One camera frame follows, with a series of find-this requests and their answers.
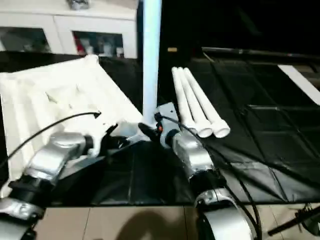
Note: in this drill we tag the white plastic table top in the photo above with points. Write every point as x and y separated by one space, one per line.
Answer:
50 90

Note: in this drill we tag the white plastic table leg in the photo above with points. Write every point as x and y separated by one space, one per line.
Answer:
151 50
177 87
202 97
192 105

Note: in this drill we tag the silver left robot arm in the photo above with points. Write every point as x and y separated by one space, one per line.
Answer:
55 150

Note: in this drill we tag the small white cup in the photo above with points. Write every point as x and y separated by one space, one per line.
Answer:
120 51

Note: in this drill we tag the small tan box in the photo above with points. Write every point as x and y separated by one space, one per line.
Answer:
172 49

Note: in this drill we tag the red bottle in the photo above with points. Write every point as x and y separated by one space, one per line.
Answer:
80 46

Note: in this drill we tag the black work mat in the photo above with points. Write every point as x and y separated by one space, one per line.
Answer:
270 150

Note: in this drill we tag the white glass-door cabinet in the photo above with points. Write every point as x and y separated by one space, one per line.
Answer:
60 22

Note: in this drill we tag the grey crumpled object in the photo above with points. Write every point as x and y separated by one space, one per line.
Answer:
79 4

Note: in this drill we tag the white flat strip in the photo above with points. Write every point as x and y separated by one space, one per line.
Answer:
300 80

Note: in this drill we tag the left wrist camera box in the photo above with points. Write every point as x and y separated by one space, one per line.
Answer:
100 132

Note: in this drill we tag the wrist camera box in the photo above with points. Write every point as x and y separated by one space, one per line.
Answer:
100 132
169 112

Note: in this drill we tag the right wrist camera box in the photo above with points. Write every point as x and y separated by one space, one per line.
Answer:
169 112

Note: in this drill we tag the dark long rail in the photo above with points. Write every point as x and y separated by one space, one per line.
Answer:
250 52

